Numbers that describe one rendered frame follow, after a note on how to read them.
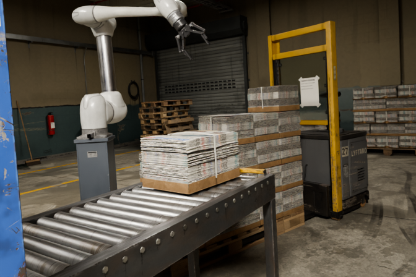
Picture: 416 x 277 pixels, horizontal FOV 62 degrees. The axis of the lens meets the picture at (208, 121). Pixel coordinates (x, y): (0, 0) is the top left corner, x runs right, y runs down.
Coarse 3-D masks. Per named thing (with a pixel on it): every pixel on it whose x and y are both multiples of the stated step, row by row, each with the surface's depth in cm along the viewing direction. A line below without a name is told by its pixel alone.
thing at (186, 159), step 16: (144, 144) 156; (160, 144) 150; (176, 144) 144; (192, 144) 143; (208, 144) 151; (144, 160) 158; (160, 160) 151; (176, 160) 145; (192, 160) 144; (208, 160) 152; (144, 176) 158; (160, 176) 152; (176, 176) 146; (192, 176) 144; (208, 176) 152
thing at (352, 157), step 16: (304, 144) 363; (320, 144) 348; (352, 144) 344; (304, 160) 365; (320, 160) 350; (352, 160) 344; (320, 176) 351; (352, 176) 345; (352, 192) 346; (368, 192) 363; (352, 208) 346
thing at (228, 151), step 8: (224, 136) 161; (232, 136) 166; (224, 144) 160; (232, 144) 166; (224, 152) 161; (232, 152) 166; (224, 160) 162; (232, 160) 166; (224, 168) 161; (232, 168) 166
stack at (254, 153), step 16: (256, 144) 283; (272, 144) 295; (240, 160) 271; (256, 160) 282; (272, 160) 294; (256, 176) 281; (240, 224) 272; (224, 240) 261; (240, 240) 271; (224, 256) 261; (160, 272) 245; (176, 272) 235
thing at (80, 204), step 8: (136, 184) 169; (112, 192) 155; (120, 192) 156; (88, 200) 144; (96, 200) 145; (56, 208) 135; (64, 208) 134; (32, 216) 126; (40, 216) 126; (48, 216) 128
